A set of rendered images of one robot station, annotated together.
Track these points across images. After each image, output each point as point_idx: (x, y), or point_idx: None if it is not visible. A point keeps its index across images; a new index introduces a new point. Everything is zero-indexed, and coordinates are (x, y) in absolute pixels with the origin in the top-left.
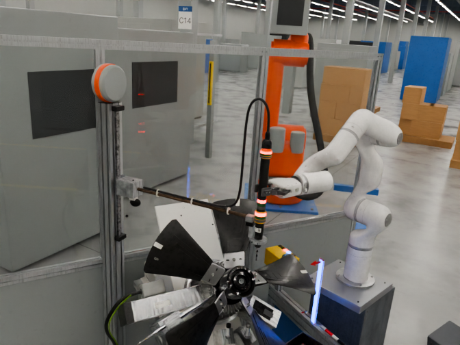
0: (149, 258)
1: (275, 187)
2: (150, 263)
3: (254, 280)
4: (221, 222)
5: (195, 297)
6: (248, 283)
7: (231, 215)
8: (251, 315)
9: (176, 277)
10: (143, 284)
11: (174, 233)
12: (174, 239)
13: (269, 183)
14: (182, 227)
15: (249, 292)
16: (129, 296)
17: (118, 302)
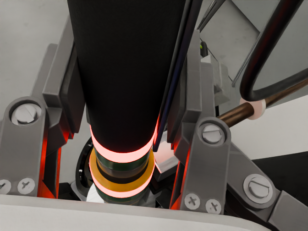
0: (206, 10)
1: (30, 158)
2: (202, 19)
3: (85, 194)
4: (285, 162)
5: (166, 128)
6: (89, 175)
7: (293, 185)
8: (66, 186)
9: (234, 128)
10: (209, 56)
11: (217, 0)
12: (208, 11)
13: (184, 182)
14: (222, 2)
15: (76, 174)
16: (200, 45)
17: (200, 42)
